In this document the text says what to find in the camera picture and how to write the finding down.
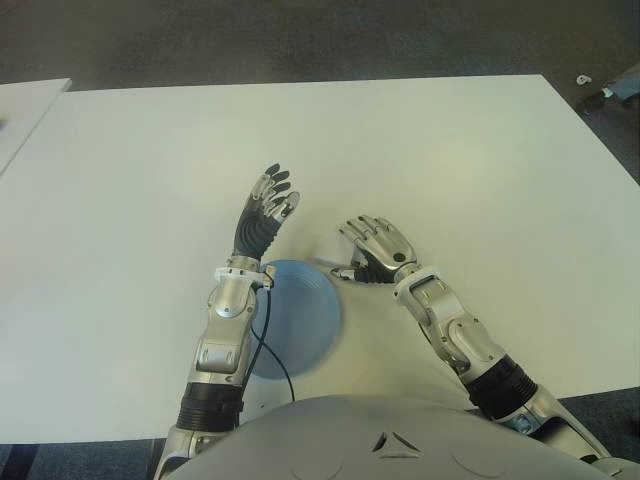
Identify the white side table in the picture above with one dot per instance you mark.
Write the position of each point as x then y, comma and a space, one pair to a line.
25, 105

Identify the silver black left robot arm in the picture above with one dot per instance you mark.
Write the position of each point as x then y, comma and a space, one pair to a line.
220, 325

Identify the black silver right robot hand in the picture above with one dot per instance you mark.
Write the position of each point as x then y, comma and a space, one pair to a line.
390, 247

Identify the person's blue jeans leg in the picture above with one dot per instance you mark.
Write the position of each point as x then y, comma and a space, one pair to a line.
630, 85

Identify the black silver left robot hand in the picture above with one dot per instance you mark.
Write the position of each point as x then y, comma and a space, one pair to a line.
255, 235

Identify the grey robot torso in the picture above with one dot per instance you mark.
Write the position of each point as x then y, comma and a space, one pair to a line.
390, 440

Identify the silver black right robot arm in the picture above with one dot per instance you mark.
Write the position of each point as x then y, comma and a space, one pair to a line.
460, 335

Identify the blue plastic plate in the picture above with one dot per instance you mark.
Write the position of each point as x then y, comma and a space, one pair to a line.
305, 320

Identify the small white floor object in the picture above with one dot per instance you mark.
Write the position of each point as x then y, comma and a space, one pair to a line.
583, 79

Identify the black shoe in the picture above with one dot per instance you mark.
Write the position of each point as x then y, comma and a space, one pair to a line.
594, 102

